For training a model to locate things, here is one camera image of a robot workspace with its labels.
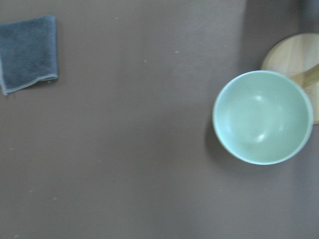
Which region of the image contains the green bowl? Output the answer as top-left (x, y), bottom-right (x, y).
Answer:
top-left (212, 70), bottom-right (313, 165)

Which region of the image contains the grey folded cloth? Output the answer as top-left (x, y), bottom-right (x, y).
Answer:
top-left (0, 15), bottom-right (59, 95)

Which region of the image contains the wooden cup tree stand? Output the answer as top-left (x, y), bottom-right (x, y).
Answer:
top-left (261, 33), bottom-right (319, 124)

